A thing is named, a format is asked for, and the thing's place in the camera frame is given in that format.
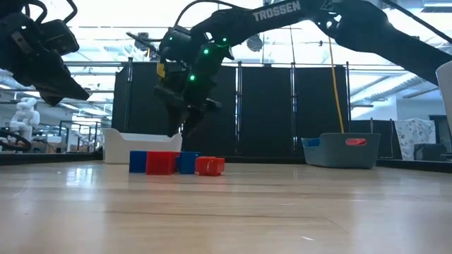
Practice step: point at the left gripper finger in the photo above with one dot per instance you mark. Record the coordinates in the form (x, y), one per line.
(67, 86)

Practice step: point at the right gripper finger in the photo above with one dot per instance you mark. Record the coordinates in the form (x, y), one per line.
(175, 116)
(192, 116)

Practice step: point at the small blue toy cube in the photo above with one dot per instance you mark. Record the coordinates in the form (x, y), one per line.
(189, 163)

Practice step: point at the medium red toy block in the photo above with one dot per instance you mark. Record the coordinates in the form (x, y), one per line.
(160, 163)

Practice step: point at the small red toy cube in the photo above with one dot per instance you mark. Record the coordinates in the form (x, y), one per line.
(210, 166)

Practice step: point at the medium blue rounded block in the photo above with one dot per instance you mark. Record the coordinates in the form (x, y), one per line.
(137, 162)

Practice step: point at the white plastic bin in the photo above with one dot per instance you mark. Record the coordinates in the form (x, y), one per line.
(120, 148)

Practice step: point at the light grey plastic bin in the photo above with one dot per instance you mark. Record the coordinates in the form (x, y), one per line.
(446, 98)

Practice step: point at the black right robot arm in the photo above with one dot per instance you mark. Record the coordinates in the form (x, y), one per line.
(370, 31)

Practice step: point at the black folding partition screen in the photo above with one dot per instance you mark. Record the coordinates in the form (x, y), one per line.
(265, 106)

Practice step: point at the teal plastic bin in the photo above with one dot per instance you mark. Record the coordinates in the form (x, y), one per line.
(328, 155)

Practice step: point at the low black partition panel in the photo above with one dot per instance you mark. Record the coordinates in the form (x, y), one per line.
(374, 141)

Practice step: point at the white patterned cloth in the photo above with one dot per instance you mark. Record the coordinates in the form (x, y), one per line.
(411, 134)

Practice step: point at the black chair back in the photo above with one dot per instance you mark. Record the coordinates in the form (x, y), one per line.
(429, 152)

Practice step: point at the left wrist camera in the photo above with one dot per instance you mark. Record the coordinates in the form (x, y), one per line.
(60, 37)

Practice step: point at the white ventilation duct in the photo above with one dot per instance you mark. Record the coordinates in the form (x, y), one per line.
(388, 90)

